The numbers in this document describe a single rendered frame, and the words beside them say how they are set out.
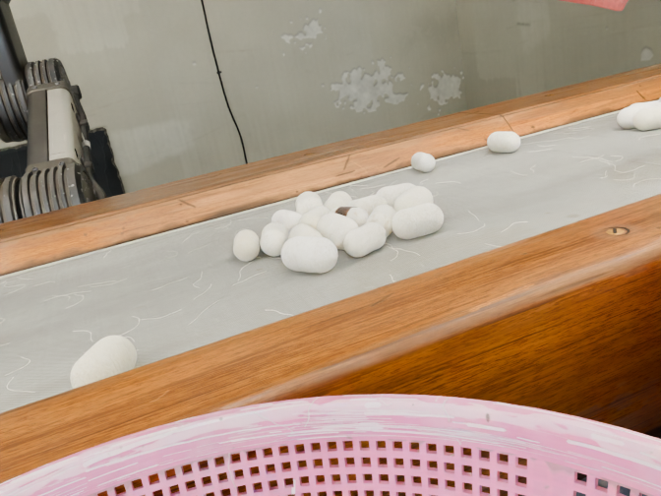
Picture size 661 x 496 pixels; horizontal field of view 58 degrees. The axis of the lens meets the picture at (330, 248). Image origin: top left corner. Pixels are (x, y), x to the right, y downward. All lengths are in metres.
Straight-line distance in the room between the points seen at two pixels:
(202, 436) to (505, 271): 0.14
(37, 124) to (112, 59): 1.56
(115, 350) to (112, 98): 2.15
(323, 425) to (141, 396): 0.07
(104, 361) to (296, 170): 0.35
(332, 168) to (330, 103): 2.08
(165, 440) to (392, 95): 2.67
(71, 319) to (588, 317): 0.28
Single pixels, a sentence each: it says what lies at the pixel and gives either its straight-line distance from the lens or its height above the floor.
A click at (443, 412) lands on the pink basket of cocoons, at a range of 0.17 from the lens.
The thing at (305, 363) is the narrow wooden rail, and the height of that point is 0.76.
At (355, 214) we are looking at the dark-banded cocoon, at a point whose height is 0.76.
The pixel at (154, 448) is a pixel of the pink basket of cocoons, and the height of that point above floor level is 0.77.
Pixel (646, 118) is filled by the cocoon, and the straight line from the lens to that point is 0.63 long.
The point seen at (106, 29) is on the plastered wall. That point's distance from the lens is 2.42.
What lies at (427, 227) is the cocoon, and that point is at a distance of 0.38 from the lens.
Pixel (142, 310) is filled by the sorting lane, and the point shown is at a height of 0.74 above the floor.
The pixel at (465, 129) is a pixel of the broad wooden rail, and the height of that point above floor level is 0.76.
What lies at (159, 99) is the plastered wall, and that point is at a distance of 2.43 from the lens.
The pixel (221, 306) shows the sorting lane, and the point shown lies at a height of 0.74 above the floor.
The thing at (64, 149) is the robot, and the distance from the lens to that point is 0.80.
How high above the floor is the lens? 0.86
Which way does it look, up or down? 18 degrees down
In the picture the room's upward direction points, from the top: 11 degrees counter-clockwise
